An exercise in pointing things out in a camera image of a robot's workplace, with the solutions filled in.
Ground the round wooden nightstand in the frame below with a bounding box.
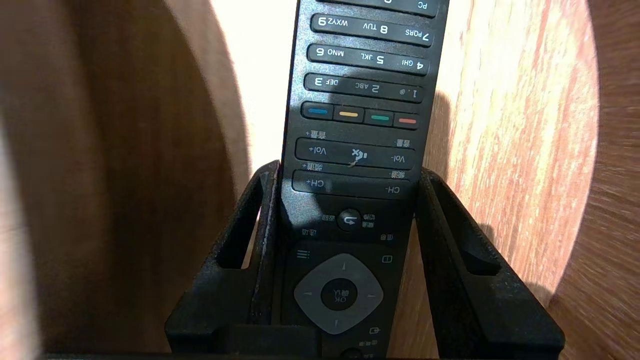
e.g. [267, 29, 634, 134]
[165, 0, 601, 360]

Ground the black TV remote control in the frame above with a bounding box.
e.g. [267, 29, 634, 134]
[276, 0, 451, 360]

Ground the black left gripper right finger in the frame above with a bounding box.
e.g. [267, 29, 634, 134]
[414, 167, 567, 360]

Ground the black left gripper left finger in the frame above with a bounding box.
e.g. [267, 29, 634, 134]
[165, 160, 282, 355]

